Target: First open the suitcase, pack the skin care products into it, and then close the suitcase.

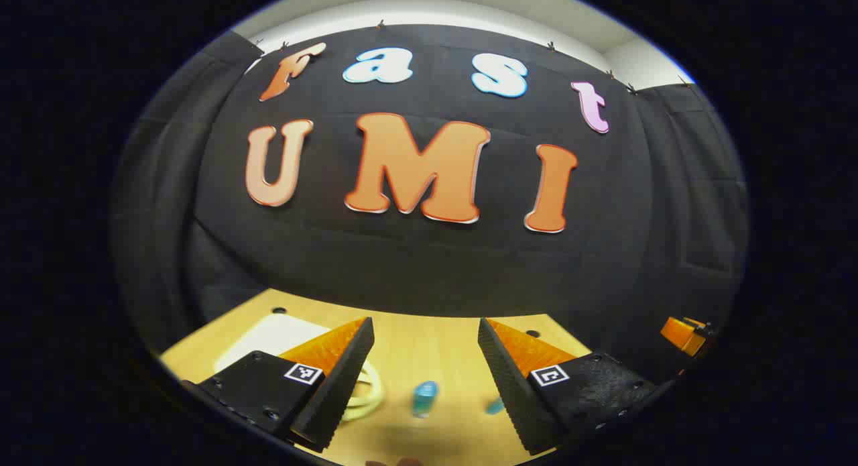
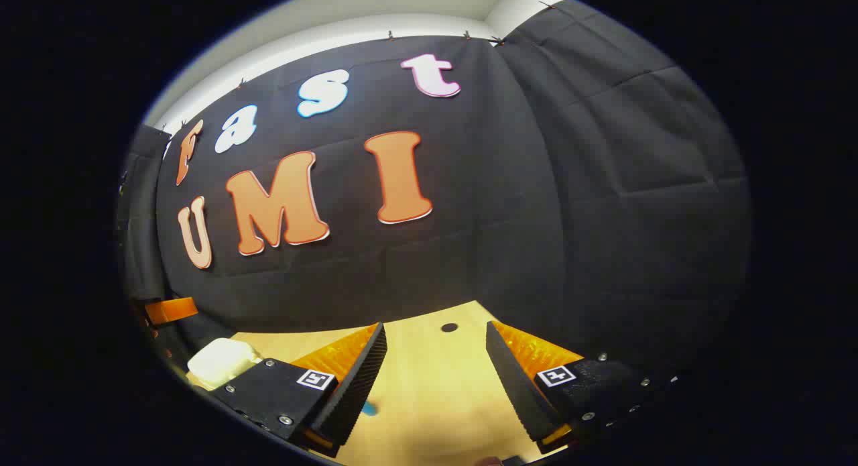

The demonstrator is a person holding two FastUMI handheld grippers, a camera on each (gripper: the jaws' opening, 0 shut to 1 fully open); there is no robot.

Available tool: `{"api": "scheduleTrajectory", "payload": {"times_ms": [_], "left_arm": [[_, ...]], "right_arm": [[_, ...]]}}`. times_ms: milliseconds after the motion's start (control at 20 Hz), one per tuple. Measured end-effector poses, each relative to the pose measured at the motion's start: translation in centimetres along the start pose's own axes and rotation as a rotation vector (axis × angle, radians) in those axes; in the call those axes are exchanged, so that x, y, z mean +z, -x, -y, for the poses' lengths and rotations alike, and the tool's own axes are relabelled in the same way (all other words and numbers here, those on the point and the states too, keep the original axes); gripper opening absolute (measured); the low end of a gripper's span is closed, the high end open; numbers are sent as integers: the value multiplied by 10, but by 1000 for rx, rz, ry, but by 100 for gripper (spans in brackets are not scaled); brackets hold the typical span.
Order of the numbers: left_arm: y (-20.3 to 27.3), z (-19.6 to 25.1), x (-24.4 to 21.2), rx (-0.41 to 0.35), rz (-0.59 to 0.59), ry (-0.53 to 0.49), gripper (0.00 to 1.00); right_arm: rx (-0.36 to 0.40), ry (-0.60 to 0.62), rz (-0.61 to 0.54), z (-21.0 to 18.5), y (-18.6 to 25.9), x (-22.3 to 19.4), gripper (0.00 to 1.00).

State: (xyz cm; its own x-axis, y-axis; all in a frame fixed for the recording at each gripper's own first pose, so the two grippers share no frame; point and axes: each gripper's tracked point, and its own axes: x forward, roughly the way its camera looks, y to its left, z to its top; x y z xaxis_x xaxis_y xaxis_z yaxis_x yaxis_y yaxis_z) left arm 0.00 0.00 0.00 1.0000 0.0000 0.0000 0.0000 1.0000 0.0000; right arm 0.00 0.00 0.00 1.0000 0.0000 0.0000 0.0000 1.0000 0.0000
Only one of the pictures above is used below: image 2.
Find cream suitcase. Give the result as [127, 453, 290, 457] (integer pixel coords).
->
[186, 337, 263, 392]

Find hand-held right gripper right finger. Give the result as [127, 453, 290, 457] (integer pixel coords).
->
[485, 320, 679, 455]

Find black backdrop cloth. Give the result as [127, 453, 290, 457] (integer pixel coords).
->
[115, 0, 753, 381]

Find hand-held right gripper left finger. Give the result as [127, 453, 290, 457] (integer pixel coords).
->
[210, 322, 389, 459]

